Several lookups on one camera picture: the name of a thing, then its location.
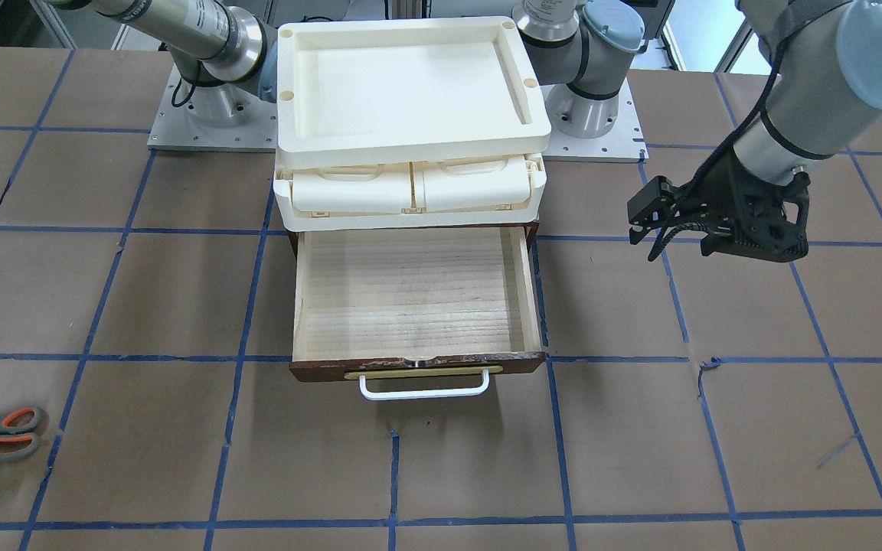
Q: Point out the cream plastic tray organizer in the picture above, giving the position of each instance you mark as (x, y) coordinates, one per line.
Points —
(407, 123)

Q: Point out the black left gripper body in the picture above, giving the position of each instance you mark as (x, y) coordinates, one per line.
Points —
(717, 189)

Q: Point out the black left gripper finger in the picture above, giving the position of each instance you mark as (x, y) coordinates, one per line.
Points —
(672, 227)
(684, 204)

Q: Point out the wooden drawer with white handle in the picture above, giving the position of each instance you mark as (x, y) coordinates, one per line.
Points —
(410, 313)

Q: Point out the grey orange handled scissors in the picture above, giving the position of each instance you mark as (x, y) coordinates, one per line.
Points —
(18, 439)

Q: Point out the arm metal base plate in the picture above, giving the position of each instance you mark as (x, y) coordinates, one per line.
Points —
(215, 119)
(582, 132)

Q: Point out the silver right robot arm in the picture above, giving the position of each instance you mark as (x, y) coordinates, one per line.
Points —
(133, 208)

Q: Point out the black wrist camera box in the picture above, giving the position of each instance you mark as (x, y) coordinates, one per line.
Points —
(651, 207)

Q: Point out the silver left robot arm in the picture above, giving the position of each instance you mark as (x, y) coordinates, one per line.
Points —
(823, 90)

